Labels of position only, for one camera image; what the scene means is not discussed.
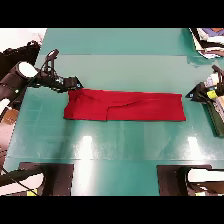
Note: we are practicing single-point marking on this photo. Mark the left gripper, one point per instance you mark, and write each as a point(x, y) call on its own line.
point(68, 83)

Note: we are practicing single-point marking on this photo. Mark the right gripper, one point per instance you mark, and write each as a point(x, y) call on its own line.
point(199, 93)

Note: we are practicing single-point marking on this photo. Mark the red shirt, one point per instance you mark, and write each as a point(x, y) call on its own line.
point(133, 106)

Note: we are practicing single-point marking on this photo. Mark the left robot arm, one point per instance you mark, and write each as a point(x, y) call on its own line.
point(13, 80)

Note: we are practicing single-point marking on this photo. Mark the heap of clothes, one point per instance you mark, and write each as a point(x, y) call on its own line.
point(208, 41)

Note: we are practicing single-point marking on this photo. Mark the black garment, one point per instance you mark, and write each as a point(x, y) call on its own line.
point(15, 55)

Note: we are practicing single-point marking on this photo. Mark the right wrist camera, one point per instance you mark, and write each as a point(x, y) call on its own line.
point(217, 70)

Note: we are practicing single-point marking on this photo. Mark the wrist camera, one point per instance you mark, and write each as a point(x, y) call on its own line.
point(51, 56)
point(217, 70)

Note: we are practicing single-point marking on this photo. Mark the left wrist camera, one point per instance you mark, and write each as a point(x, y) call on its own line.
point(51, 56)

